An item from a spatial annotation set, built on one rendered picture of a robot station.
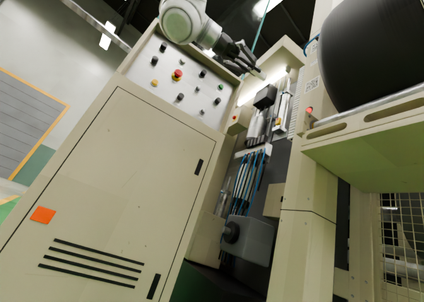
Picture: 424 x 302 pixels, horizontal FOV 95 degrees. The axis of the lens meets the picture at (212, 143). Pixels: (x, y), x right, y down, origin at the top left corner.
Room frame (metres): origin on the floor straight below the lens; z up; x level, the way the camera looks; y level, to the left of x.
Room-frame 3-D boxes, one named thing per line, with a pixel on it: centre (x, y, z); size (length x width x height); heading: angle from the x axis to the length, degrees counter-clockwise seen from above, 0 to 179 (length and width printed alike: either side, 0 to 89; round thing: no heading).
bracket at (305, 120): (0.62, -0.46, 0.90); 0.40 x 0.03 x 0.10; 111
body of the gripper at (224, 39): (0.51, 0.07, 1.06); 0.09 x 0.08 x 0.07; 111
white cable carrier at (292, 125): (0.75, -0.35, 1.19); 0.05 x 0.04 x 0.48; 111
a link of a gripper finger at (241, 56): (0.52, 0.00, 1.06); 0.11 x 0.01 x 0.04; 109
